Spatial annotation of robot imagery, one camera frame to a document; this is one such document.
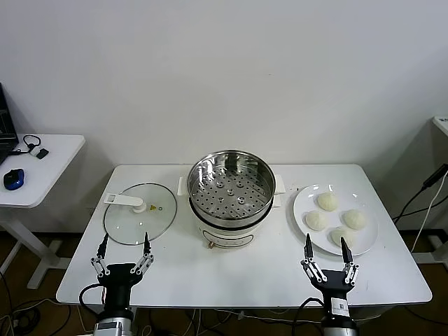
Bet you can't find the glass pot lid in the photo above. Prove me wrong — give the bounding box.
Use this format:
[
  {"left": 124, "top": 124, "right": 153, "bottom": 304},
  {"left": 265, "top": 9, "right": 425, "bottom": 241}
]
[{"left": 103, "top": 181, "right": 178, "bottom": 246}]

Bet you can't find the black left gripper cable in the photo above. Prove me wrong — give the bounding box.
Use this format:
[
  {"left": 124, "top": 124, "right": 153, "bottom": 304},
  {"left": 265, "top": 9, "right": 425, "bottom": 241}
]
[{"left": 78, "top": 282, "right": 106, "bottom": 314}]

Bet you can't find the perforated steel steamer basket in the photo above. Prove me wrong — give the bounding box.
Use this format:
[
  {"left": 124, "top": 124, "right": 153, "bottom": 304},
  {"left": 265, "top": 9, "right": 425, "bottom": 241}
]
[{"left": 186, "top": 149, "right": 277, "bottom": 225}]

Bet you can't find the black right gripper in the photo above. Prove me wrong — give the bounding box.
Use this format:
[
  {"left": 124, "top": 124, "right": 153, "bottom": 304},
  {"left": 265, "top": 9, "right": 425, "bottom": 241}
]
[{"left": 300, "top": 233, "right": 361, "bottom": 318}]

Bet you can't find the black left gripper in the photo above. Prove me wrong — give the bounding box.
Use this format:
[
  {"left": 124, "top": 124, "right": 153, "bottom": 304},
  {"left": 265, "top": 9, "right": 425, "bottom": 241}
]
[{"left": 90, "top": 231, "right": 155, "bottom": 311}]

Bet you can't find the black coiled floor cable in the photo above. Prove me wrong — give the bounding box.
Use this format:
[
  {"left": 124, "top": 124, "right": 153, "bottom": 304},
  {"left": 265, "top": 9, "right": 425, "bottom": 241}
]
[{"left": 13, "top": 307, "right": 42, "bottom": 332}]

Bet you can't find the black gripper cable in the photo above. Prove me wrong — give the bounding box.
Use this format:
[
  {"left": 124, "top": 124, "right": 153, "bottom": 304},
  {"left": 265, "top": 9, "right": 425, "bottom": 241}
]
[
  {"left": 78, "top": 282, "right": 106, "bottom": 314},
  {"left": 292, "top": 297, "right": 326, "bottom": 336}
]

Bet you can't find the white side table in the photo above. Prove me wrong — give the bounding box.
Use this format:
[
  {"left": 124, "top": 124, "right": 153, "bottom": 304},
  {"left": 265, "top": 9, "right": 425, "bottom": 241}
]
[{"left": 0, "top": 134, "right": 86, "bottom": 290}]

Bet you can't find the white floor cable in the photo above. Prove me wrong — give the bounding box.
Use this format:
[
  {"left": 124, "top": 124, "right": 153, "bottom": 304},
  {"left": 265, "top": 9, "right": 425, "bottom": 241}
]
[{"left": 13, "top": 297, "right": 59, "bottom": 313}]

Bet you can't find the stainless steel steamer pot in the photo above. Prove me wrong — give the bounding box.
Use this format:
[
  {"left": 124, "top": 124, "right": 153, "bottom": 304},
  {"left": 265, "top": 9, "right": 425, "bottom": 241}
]
[{"left": 177, "top": 174, "right": 286, "bottom": 250}]

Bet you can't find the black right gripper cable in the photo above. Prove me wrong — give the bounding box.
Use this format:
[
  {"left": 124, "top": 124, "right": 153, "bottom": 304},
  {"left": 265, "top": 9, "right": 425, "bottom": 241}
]
[{"left": 292, "top": 297, "right": 326, "bottom": 336}]

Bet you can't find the white steamed baozi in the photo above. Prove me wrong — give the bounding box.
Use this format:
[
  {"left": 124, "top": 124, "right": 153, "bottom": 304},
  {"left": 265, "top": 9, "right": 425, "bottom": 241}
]
[
  {"left": 316, "top": 191, "right": 340, "bottom": 213},
  {"left": 341, "top": 209, "right": 368, "bottom": 232},
  {"left": 305, "top": 211, "right": 329, "bottom": 232},
  {"left": 329, "top": 226, "right": 357, "bottom": 247}
]

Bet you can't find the black laptop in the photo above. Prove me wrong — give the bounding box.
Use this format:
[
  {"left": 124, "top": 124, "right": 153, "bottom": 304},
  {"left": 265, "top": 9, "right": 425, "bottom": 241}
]
[{"left": 0, "top": 83, "right": 19, "bottom": 165}]

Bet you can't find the white round plate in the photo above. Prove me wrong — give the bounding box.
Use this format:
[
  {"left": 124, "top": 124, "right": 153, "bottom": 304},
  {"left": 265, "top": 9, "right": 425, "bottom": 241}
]
[{"left": 292, "top": 183, "right": 379, "bottom": 256}]

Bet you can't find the blue computer mouse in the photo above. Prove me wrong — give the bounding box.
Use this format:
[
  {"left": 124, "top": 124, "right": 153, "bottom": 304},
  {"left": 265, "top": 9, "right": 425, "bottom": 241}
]
[{"left": 2, "top": 168, "right": 26, "bottom": 191}]

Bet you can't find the black looped cable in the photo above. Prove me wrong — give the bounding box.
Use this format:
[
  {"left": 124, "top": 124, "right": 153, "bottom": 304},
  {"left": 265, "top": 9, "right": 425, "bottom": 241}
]
[{"left": 7, "top": 134, "right": 42, "bottom": 155}]

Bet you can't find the white hanging cable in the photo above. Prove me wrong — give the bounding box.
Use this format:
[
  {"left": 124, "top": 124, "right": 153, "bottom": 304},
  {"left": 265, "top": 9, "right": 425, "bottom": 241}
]
[{"left": 409, "top": 174, "right": 448, "bottom": 253}]

